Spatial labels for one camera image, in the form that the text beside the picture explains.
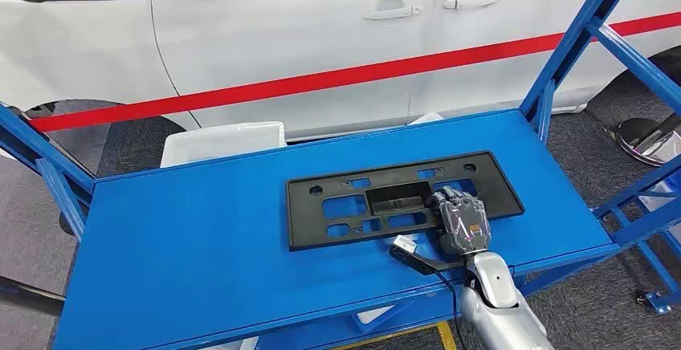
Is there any white plastic bin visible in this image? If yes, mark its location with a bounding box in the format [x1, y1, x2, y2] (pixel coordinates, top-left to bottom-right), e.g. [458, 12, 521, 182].
[159, 120, 288, 169]

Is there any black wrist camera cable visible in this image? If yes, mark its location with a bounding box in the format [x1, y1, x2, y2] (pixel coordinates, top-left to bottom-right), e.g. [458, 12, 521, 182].
[433, 267, 467, 350]

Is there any white car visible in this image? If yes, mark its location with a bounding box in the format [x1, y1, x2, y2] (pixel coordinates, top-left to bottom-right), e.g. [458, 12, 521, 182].
[0, 0, 681, 141]

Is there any pale wrist camera black mount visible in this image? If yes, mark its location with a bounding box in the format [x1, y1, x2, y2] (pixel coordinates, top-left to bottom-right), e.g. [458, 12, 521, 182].
[388, 234, 465, 277]

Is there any red barrier belt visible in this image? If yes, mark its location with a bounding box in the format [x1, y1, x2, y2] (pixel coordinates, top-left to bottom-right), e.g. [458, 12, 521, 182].
[29, 11, 681, 134]

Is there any black plastic plate bracket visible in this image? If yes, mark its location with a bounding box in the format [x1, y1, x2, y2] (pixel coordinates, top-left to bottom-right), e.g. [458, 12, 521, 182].
[284, 150, 526, 253]

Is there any blue metal shelf rack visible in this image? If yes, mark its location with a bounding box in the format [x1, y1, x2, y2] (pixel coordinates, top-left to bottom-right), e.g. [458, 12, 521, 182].
[0, 0, 681, 350]

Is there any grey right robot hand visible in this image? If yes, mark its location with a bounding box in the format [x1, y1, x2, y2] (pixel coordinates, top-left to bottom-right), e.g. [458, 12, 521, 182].
[430, 185, 492, 257]

